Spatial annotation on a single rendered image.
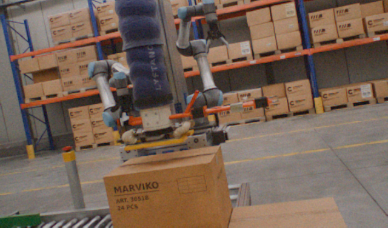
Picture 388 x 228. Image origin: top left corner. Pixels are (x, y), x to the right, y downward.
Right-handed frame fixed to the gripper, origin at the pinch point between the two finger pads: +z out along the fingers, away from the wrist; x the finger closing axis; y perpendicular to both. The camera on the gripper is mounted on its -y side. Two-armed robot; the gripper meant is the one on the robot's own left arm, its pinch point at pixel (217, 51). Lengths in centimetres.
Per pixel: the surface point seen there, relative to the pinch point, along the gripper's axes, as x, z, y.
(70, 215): -126, 95, 6
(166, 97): -27, 22, 43
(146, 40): -31, -10, 47
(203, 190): -13, 71, 58
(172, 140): -26, 45, 51
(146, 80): -36, 11, 47
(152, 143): -38, 45, 51
